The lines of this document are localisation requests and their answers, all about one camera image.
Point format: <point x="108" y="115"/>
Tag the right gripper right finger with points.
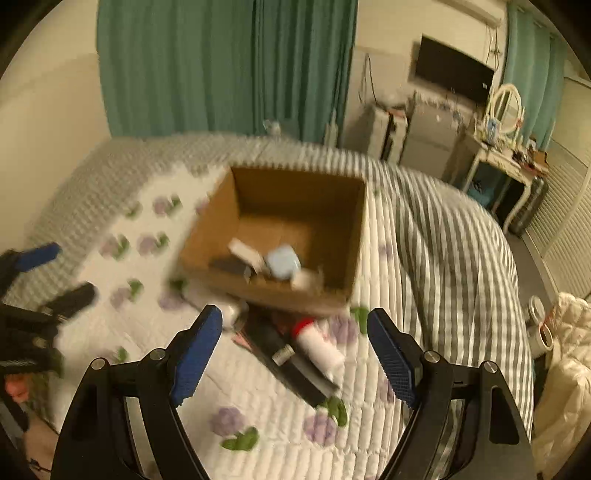
<point x="492" y="442"/>

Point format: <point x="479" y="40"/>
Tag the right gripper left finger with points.
<point x="96" y="440"/>

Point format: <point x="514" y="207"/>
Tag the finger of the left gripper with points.
<point x="70" y="303"/>
<point x="13" y="263"/>

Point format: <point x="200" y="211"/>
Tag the black remote control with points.
<point x="285" y="361"/>

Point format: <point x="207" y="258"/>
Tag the white cylindrical device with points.
<point x="231" y="310"/>

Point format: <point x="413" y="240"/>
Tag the white bottle red cap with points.
<point x="320" y="351"/>

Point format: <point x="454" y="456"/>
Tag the pink patterned box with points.
<point x="239" y="339"/>

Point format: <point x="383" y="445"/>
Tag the person's left hand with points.
<point x="17" y="387"/>

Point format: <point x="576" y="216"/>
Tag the white puffy jacket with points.
<point x="562" y="416"/>

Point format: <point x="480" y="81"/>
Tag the white cup on floor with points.
<point x="540" y="338"/>

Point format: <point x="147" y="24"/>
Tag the white floral quilt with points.
<point x="244" y="422"/>

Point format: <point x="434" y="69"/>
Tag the grey checkered duvet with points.
<point x="458" y="278"/>

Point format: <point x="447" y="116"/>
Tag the white charger adapter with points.
<point x="248" y="255"/>

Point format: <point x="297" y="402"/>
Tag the white louvered wardrobe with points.
<point x="560" y="231"/>

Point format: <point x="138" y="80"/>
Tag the light blue earbuds case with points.
<point x="282" y="262"/>

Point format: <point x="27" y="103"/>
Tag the brown cardboard box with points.
<point x="320" y="215"/>

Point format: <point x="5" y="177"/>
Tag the dark green suitcase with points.
<point x="525" y="215"/>

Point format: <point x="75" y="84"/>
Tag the white dressing table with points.
<point x="496" y="181"/>

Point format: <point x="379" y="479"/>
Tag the silver mini fridge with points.
<point x="431" y="140"/>

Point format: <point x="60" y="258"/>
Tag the white suitcase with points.
<point x="387" y="133"/>

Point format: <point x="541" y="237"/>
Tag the white oval vanity mirror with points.
<point x="505" y="111"/>

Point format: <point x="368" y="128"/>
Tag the green window curtain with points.
<point x="534" y="64"/>

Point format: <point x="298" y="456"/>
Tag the black wall television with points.
<point x="454" y="71"/>

